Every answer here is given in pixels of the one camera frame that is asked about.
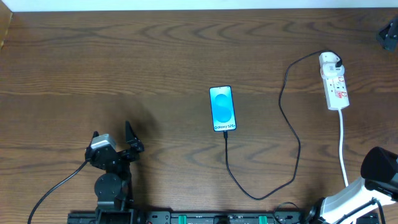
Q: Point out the white power strip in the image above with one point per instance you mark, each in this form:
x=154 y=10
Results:
x=335 y=87

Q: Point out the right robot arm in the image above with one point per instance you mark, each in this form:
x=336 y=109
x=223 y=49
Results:
x=377 y=185

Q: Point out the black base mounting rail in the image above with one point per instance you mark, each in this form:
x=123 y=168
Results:
x=162 y=217

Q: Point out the blue Galaxy smartphone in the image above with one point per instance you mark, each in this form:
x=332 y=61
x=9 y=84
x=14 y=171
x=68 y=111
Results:
x=222 y=108

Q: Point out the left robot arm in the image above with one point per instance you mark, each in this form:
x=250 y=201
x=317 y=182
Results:
x=114 y=188

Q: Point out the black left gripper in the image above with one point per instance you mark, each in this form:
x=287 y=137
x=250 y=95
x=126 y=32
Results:
x=115 y=154

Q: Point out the white charger plug adapter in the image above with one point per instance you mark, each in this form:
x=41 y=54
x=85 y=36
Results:
x=330 y=65

